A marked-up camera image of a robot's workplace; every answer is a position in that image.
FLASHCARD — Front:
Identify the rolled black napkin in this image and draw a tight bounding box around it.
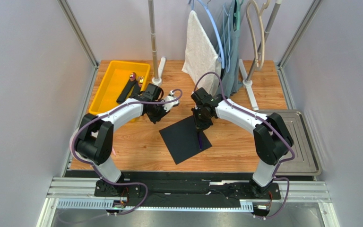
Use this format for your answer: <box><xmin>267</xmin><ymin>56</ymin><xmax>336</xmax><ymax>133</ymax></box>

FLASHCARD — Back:
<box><xmin>129</xmin><ymin>77</ymin><xmax>144</xmax><ymax>98</ymax></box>
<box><xmin>116</xmin><ymin>72</ymin><xmax>137</xmax><ymax>104</ymax></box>

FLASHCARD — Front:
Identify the teal grey shirt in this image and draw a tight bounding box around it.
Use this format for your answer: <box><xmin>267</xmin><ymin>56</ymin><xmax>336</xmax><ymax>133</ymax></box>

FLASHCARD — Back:
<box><xmin>219</xmin><ymin>0</ymin><xmax>242</xmax><ymax>98</ymax></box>

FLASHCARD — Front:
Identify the light blue wire hanger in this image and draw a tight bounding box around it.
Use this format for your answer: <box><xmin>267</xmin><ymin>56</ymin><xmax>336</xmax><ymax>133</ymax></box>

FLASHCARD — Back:
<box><xmin>222</xmin><ymin>3</ymin><xmax>231</xmax><ymax>72</ymax></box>

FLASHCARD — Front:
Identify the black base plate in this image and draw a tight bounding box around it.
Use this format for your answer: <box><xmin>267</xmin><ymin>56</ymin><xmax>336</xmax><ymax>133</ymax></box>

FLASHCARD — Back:
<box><xmin>65</xmin><ymin>170</ymin><xmax>314</xmax><ymax>209</ymax></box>

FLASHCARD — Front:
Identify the rolled black napkin left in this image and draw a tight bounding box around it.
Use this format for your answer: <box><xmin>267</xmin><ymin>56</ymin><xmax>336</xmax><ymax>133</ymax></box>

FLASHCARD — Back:
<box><xmin>116</xmin><ymin>72</ymin><xmax>137</xmax><ymax>104</ymax></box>

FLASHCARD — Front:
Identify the left white rack foot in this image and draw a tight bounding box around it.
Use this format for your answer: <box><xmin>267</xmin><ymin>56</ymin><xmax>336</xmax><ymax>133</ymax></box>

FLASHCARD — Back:
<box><xmin>152</xmin><ymin>57</ymin><xmax>166</xmax><ymax>86</ymax></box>

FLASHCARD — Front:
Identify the steel tray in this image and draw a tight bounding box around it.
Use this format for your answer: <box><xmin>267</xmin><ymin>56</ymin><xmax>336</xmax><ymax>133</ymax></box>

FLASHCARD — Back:
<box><xmin>259</xmin><ymin>109</ymin><xmax>322</xmax><ymax>176</ymax></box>

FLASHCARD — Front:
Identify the blue clothes hanger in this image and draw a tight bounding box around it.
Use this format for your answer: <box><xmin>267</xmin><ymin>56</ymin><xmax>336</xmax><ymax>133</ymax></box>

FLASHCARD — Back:
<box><xmin>188</xmin><ymin>0</ymin><xmax>226</xmax><ymax>70</ymax></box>

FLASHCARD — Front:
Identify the yellow plastic bin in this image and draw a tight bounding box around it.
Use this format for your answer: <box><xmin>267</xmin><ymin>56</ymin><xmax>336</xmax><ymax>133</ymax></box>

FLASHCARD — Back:
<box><xmin>87</xmin><ymin>60</ymin><xmax>151</xmax><ymax>115</ymax></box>

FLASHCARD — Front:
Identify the beige clothes hanger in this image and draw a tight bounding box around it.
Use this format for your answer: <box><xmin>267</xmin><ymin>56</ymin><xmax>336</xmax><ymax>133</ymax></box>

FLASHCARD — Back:
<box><xmin>246</xmin><ymin>0</ymin><xmax>270</xmax><ymax>70</ymax></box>

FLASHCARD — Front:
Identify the green clothes hanger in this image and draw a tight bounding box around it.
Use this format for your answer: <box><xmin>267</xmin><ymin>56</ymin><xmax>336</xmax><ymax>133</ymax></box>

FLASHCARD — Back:
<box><xmin>233</xmin><ymin>0</ymin><xmax>244</xmax><ymax>31</ymax></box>

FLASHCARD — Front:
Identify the rolled black napkin right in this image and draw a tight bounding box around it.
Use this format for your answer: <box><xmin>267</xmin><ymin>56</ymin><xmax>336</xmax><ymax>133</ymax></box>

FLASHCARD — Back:
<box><xmin>129</xmin><ymin>77</ymin><xmax>144</xmax><ymax>98</ymax></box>

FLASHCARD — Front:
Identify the right rack pole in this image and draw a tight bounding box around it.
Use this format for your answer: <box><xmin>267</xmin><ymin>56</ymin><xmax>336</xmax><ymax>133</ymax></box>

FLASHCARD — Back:
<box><xmin>244</xmin><ymin>0</ymin><xmax>282</xmax><ymax>84</ymax></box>

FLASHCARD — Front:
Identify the white towel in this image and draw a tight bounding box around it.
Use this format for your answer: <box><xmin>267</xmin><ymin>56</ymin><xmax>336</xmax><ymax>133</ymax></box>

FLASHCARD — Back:
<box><xmin>182</xmin><ymin>10</ymin><xmax>222</xmax><ymax>95</ymax></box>

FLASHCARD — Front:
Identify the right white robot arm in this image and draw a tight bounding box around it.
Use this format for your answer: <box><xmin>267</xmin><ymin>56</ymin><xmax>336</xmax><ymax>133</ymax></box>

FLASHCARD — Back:
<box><xmin>191</xmin><ymin>88</ymin><xmax>294</xmax><ymax>198</ymax></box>

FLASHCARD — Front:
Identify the black paper napkin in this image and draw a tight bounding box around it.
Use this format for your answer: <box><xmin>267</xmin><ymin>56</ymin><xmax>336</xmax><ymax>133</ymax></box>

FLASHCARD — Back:
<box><xmin>159</xmin><ymin>116</ymin><xmax>212</xmax><ymax>165</ymax></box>

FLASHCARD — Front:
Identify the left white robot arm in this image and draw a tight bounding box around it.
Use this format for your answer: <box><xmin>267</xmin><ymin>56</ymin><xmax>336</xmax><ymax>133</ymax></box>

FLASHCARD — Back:
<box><xmin>69</xmin><ymin>83</ymin><xmax>180</xmax><ymax>193</ymax></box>

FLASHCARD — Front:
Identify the left rack pole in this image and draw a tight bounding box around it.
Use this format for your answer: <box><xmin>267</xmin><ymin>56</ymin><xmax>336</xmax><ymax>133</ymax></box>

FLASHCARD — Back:
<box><xmin>148</xmin><ymin>0</ymin><xmax>160</xmax><ymax>64</ymax></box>

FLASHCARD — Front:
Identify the rack pole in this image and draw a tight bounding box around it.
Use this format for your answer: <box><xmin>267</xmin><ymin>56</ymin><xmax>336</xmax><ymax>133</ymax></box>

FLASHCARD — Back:
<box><xmin>148</xmin><ymin>0</ymin><xmax>160</xmax><ymax>64</ymax></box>
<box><xmin>244</xmin><ymin>0</ymin><xmax>282</xmax><ymax>84</ymax></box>

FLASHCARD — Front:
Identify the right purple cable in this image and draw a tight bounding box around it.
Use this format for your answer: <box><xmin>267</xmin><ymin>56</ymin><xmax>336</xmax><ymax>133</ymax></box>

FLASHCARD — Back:
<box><xmin>193</xmin><ymin>71</ymin><xmax>296</xmax><ymax>220</ymax></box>

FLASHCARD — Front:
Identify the purple iridescent knife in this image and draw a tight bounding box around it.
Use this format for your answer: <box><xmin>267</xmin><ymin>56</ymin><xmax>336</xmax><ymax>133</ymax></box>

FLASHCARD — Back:
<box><xmin>197</xmin><ymin>131</ymin><xmax>204</xmax><ymax>150</ymax></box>

